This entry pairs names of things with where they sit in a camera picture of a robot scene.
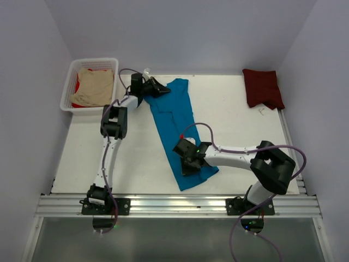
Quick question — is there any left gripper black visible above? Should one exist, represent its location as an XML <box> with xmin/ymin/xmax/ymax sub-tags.
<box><xmin>140</xmin><ymin>77</ymin><xmax>170</xmax><ymax>99</ymax></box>

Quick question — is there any blue t shirt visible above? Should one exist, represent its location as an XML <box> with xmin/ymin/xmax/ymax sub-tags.
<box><xmin>145</xmin><ymin>78</ymin><xmax>219</xmax><ymax>191</ymax></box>

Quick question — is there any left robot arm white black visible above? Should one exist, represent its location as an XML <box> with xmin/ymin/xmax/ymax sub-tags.
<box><xmin>81</xmin><ymin>73</ymin><xmax>171</xmax><ymax>215</ymax></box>

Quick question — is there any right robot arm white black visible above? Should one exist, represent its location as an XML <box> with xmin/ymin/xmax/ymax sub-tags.
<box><xmin>173</xmin><ymin>138</ymin><xmax>296</xmax><ymax>215</ymax></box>

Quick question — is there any beige t shirt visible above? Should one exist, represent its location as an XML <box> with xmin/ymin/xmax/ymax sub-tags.
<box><xmin>78</xmin><ymin>68</ymin><xmax>114</xmax><ymax>107</ymax></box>

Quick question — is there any red t shirt in basket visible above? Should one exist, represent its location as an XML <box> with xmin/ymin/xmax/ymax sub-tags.
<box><xmin>69</xmin><ymin>74</ymin><xmax>88</xmax><ymax>108</ymax></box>

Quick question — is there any folded dark red t shirt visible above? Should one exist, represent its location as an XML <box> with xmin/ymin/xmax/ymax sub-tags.
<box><xmin>242</xmin><ymin>69</ymin><xmax>285</xmax><ymax>110</ymax></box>

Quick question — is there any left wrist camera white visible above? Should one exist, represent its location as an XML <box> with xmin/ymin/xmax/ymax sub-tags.
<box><xmin>142</xmin><ymin>68</ymin><xmax>150</xmax><ymax>80</ymax></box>

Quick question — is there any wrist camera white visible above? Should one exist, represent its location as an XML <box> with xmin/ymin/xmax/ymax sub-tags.
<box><xmin>180</xmin><ymin>134</ymin><xmax>196</xmax><ymax>145</ymax></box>
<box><xmin>142</xmin><ymin>68</ymin><xmax>150</xmax><ymax>80</ymax></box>

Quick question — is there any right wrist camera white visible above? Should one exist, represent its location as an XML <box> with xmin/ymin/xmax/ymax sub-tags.
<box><xmin>180</xmin><ymin>134</ymin><xmax>196</xmax><ymax>145</ymax></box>

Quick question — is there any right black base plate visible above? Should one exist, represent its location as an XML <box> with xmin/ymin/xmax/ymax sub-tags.
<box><xmin>225</xmin><ymin>196</ymin><xmax>275</xmax><ymax>216</ymax></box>

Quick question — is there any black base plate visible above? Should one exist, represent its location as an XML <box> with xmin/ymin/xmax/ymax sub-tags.
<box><xmin>225</xmin><ymin>196</ymin><xmax>275</xmax><ymax>216</ymax></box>
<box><xmin>79</xmin><ymin>198</ymin><xmax>131</xmax><ymax>216</ymax></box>

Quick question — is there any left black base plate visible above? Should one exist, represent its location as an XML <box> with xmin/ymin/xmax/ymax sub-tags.
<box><xmin>79</xmin><ymin>198</ymin><xmax>131</xmax><ymax>216</ymax></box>

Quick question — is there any aluminium mounting rail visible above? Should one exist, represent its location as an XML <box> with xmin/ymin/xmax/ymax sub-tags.
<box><xmin>34</xmin><ymin>194</ymin><xmax>322</xmax><ymax>218</ymax></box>

